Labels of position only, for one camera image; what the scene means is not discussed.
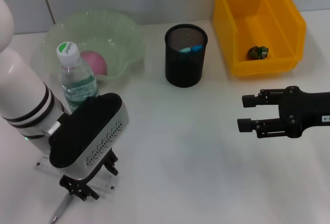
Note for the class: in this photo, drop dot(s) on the blue scissors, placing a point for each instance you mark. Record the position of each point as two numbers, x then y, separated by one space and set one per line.
196 48

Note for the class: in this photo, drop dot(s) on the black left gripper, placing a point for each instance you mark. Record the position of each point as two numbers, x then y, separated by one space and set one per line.
77 182

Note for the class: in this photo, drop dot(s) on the black mesh pen holder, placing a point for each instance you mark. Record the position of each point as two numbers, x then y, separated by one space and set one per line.
185 71

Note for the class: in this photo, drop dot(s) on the silver pen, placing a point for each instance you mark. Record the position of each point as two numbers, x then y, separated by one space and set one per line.
63 206

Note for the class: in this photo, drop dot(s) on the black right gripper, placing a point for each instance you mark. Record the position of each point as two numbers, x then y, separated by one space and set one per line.
304 111

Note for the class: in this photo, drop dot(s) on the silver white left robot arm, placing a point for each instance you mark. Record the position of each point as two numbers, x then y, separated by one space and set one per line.
18 84

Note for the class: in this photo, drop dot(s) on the yellow plastic bin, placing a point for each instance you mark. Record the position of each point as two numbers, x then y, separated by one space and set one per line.
232 15

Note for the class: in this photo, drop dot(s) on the pink peach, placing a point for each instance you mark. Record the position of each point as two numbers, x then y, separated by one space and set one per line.
96 62

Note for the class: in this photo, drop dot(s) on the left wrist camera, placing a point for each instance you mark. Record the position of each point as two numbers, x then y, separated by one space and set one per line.
87 131

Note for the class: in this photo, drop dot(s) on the green glass fruit bowl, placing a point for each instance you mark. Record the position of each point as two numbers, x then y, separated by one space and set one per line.
108 30

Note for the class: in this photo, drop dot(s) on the transparent plastic ruler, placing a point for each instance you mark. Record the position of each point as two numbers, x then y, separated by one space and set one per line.
107 182

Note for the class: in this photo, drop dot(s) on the clear water bottle green label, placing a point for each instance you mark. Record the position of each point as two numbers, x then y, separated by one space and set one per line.
77 79

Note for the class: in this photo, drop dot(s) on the green plastic wrapper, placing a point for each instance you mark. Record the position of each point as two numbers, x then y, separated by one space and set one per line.
256 53

